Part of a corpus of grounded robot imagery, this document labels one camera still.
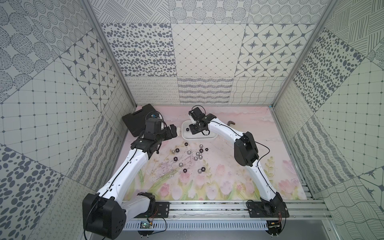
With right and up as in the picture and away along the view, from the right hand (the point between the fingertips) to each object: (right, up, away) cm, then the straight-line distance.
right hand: (195, 130), depth 100 cm
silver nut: (-14, -14, -5) cm, 20 cm away
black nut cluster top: (+4, -13, -4) cm, 14 cm away
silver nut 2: (-8, -20, -10) cm, 24 cm away
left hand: (-15, +4, -19) cm, 25 cm away
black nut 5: (+8, -12, -4) cm, 15 cm away
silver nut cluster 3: (+4, -17, -7) cm, 19 cm away
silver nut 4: (+4, -11, -2) cm, 12 cm away
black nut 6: (-5, 0, +4) cm, 7 cm away
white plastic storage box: (-6, -2, +3) cm, 8 cm away
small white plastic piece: (-12, -1, +2) cm, 12 cm away
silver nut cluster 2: (0, -17, -8) cm, 19 cm away
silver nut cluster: (+2, -15, -6) cm, 16 cm away
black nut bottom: (-6, -23, -12) cm, 27 cm away
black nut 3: (+5, -23, -12) cm, 26 cm away
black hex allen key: (+26, +5, +11) cm, 29 cm away
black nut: (-11, -13, -4) cm, 18 cm away
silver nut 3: (-4, -14, -5) cm, 16 cm away
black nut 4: (-6, -9, -2) cm, 11 cm away
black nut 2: (-12, -18, -8) cm, 23 cm away
